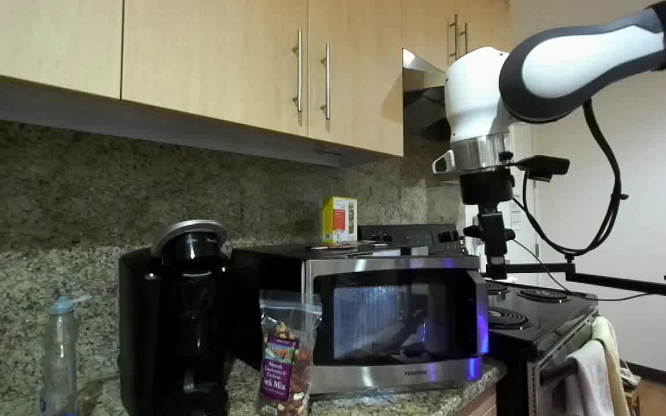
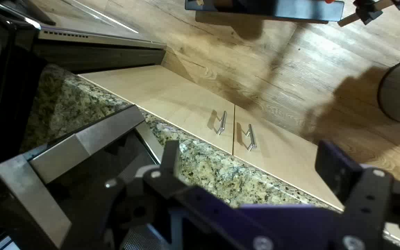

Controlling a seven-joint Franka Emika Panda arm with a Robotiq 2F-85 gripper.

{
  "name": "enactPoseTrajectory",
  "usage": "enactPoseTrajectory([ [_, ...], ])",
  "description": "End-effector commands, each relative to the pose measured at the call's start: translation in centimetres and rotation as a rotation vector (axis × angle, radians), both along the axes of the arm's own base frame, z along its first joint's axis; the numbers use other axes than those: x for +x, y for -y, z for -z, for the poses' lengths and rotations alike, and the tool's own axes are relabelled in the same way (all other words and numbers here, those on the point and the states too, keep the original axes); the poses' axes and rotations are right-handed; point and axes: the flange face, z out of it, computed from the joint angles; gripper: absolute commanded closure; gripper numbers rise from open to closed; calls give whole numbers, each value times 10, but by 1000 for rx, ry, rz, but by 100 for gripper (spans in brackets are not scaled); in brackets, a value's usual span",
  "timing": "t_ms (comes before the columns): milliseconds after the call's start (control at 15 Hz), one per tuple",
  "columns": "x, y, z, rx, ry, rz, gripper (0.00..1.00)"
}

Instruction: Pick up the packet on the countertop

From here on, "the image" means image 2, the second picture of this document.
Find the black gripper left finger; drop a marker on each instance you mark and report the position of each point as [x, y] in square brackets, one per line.
[173, 185]

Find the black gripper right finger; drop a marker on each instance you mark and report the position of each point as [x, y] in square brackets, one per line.
[364, 199]

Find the wooden base cabinet door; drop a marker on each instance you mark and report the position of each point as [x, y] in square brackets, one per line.
[173, 102]
[284, 162]

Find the stainless steel black microwave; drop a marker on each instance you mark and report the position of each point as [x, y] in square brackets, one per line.
[89, 139]

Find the black kitchen stove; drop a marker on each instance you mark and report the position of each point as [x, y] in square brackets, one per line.
[93, 56]

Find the dark blue flat platform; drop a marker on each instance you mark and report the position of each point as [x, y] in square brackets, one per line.
[278, 9]

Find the black clamp bracket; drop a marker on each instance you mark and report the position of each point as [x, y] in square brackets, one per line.
[368, 10]

